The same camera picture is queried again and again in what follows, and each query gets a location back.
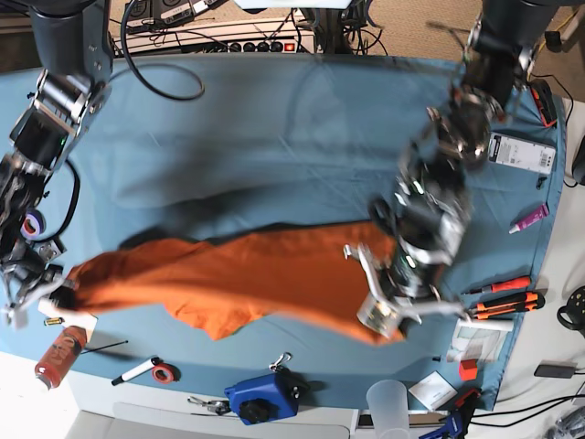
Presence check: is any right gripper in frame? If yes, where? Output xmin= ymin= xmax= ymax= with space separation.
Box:
xmin=1 ymin=260 xmax=77 ymax=316

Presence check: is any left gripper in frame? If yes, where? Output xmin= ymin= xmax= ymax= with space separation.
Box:
xmin=344 ymin=241 xmax=470 ymax=323

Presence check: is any orange t-shirt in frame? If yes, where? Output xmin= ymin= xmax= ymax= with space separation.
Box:
xmin=68 ymin=221 xmax=406 ymax=345

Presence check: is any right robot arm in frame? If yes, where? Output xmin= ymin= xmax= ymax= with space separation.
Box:
xmin=1 ymin=1 xmax=113 ymax=322

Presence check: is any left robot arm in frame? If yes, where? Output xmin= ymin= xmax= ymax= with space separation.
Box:
xmin=344 ymin=1 xmax=563 ymax=336

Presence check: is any white paper card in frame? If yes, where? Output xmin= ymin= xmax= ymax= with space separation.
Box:
xmin=37 ymin=298 xmax=98 ymax=342

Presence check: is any small AA battery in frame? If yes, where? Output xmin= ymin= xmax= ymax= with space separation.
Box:
xmin=44 ymin=317 xmax=64 ymax=327

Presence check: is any grey remote control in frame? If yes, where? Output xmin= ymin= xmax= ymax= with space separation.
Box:
xmin=34 ymin=237 xmax=67 ymax=263

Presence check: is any red drink can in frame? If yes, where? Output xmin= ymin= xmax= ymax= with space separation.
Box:
xmin=35 ymin=326 xmax=87 ymax=391

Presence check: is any purple tape roll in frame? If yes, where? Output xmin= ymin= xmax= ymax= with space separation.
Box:
xmin=21 ymin=209 xmax=46 ymax=240

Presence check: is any clear plastic packet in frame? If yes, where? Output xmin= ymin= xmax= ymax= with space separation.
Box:
xmin=446 ymin=319 xmax=514 ymax=362

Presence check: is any small orange block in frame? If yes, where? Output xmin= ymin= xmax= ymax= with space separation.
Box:
xmin=459 ymin=359 xmax=478 ymax=381

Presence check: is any white booklet card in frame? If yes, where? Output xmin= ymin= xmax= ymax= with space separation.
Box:
xmin=409 ymin=371 xmax=457 ymax=411

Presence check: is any white marker pen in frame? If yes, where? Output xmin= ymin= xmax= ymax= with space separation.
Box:
xmin=112 ymin=357 xmax=161 ymax=386

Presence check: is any orange black screwdriver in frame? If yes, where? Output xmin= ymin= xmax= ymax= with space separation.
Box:
xmin=463 ymin=276 xmax=531 ymax=295

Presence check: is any translucent plastic cup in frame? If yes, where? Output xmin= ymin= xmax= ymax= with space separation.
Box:
xmin=366 ymin=380 xmax=410 ymax=439

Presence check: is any orange black utility knife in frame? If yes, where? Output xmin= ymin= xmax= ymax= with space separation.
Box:
xmin=469 ymin=292 xmax=546 ymax=320

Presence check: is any red tape roll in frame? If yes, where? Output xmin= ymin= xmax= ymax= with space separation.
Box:
xmin=152 ymin=363 xmax=179 ymax=384

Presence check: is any blue bar clamp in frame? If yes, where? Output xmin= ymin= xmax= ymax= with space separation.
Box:
xmin=420 ymin=388 xmax=481 ymax=439

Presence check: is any purple glue tube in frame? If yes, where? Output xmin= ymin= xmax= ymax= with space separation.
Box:
xmin=508 ymin=204 xmax=549 ymax=234

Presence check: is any clear bit set case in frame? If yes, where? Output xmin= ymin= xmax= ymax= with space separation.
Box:
xmin=488 ymin=133 xmax=556 ymax=175

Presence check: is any black round device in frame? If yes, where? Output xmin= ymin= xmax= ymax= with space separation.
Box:
xmin=557 ymin=286 xmax=585 ymax=337

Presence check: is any black power adapter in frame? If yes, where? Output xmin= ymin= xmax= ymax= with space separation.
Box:
xmin=534 ymin=362 xmax=578 ymax=380

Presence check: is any blue clamp device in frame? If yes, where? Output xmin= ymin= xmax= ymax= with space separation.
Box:
xmin=224 ymin=369 xmax=311 ymax=425

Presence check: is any teal tablecloth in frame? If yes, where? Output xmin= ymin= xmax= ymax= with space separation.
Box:
xmin=0 ymin=53 xmax=568 ymax=412

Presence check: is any orange black tool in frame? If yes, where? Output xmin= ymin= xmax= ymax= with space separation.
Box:
xmin=529 ymin=79 xmax=558 ymax=128

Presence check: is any white power strip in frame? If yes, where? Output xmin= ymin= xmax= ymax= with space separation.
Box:
xmin=126 ymin=17 xmax=317 ymax=54

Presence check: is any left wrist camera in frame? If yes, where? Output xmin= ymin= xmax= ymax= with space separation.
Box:
xmin=356 ymin=294 xmax=401 ymax=338

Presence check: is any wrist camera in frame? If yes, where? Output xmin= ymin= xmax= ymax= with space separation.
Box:
xmin=1 ymin=306 xmax=28 ymax=330
xmin=356 ymin=294 xmax=401 ymax=338

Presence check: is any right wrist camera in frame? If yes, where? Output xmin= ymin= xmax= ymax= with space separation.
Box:
xmin=1 ymin=306 xmax=28 ymax=330

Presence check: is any black cable tie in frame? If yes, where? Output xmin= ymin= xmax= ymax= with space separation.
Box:
xmin=81 ymin=340 xmax=128 ymax=354

